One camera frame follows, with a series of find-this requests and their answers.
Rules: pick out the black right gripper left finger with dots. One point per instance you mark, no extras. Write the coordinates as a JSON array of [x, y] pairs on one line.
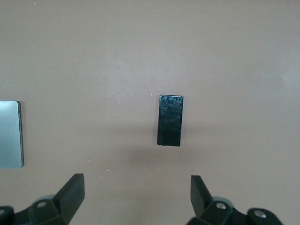
[[65, 201]]

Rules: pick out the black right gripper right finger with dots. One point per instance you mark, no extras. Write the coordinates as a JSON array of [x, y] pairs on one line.
[[204, 204]]

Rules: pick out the black smartphone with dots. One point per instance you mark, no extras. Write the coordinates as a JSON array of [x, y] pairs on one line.
[[170, 122]]

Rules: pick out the silver laptop with apple logo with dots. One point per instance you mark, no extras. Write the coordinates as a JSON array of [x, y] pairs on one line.
[[10, 133]]

